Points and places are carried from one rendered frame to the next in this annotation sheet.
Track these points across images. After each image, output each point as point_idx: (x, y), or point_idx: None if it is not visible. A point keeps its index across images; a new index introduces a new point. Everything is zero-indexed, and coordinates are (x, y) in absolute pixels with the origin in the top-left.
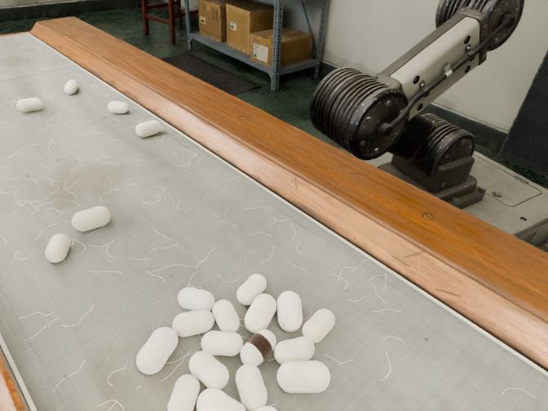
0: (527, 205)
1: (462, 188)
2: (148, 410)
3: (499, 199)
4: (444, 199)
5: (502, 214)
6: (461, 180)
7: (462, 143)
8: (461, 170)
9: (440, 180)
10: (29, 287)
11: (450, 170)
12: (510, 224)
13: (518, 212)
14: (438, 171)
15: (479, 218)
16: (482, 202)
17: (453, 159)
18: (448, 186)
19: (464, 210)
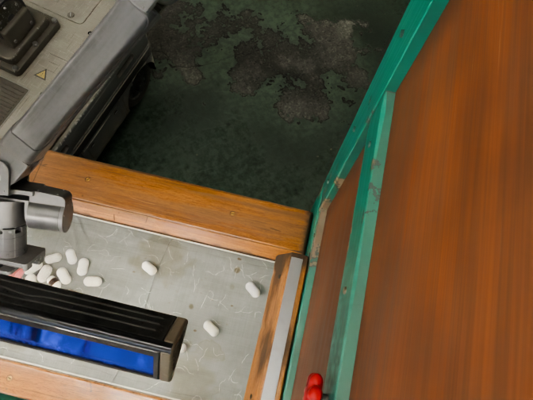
0: (93, 16)
1: (36, 31)
2: None
3: (73, 19)
4: (25, 48)
5: (75, 36)
6: (30, 26)
7: (5, 8)
8: (22, 23)
9: (9, 40)
10: None
11: (11, 30)
12: (80, 44)
13: (86, 27)
14: (2, 36)
15: (59, 47)
16: (60, 29)
17: (9, 19)
18: (22, 36)
19: (48, 45)
